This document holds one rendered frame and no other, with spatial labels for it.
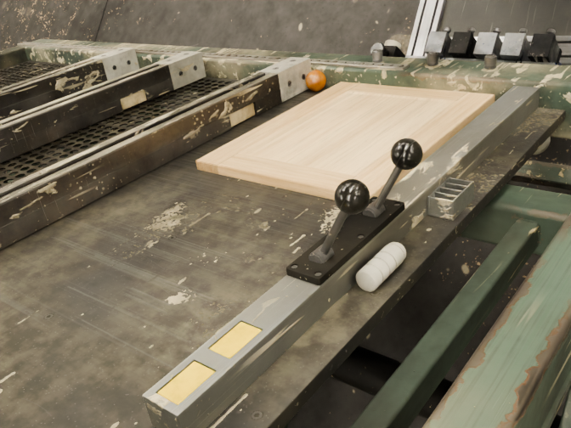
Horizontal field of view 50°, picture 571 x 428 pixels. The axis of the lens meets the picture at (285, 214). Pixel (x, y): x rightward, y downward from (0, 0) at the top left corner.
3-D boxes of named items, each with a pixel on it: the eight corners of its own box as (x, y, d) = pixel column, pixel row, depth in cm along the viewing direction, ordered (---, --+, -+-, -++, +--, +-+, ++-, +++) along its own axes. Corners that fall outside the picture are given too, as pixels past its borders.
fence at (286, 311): (539, 107, 118) (539, 87, 116) (186, 447, 56) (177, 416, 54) (512, 104, 121) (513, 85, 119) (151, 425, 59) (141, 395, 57)
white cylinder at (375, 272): (376, 295, 72) (409, 262, 77) (375, 274, 71) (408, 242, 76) (355, 289, 74) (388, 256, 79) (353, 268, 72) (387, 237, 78)
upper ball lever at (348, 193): (339, 264, 73) (381, 188, 64) (321, 280, 71) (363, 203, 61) (315, 244, 74) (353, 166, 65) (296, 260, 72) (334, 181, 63)
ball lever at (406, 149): (389, 219, 81) (433, 145, 72) (375, 233, 79) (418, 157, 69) (367, 202, 82) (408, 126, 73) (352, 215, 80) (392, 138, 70)
